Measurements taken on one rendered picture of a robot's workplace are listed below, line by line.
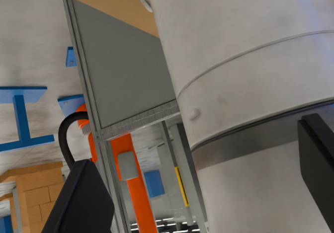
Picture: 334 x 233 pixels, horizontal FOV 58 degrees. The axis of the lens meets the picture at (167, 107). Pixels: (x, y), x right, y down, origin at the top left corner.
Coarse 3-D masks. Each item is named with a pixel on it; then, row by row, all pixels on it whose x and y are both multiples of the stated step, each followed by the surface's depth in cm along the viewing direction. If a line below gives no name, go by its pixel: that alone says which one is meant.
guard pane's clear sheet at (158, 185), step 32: (160, 128) 96; (128, 160) 100; (160, 160) 95; (192, 160) 90; (128, 192) 98; (160, 192) 94; (192, 192) 89; (128, 224) 97; (160, 224) 93; (192, 224) 88
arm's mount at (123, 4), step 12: (84, 0) 31; (96, 0) 32; (108, 0) 32; (120, 0) 33; (132, 0) 33; (108, 12) 34; (120, 12) 35; (132, 12) 35; (144, 12) 36; (132, 24) 38; (144, 24) 38; (156, 36) 42
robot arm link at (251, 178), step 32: (256, 128) 15; (288, 128) 14; (224, 160) 16; (256, 160) 15; (288, 160) 14; (224, 192) 16; (256, 192) 14; (288, 192) 14; (224, 224) 16; (256, 224) 14; (288, 224) 14; (320, 224) 13
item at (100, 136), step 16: (64, 0) 118; (80, 48) 112; (80, 64) 111; (96, 112) 105; (144, 112) 97; (160, 112) 96; (176, 112) 92; (112, 128) 102; (128, 128) 99; (96, 144) 104; (112, 176) 100; (112, 192) 99; (112, 224) 98
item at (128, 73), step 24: (72, 0) 116; (72, 24) 115; (96, 24) 110; (120, 24) 105; (96, 48) 109; (120, 48) 104; (144, 48) 100; (96, 72) 108; (120, 72) 103; (144, 72) 99; (168, 72) 95; (96, 96) 107; (120, 96) 102; (144, 96) 98; (168, 96) 95; (120, 120) 101
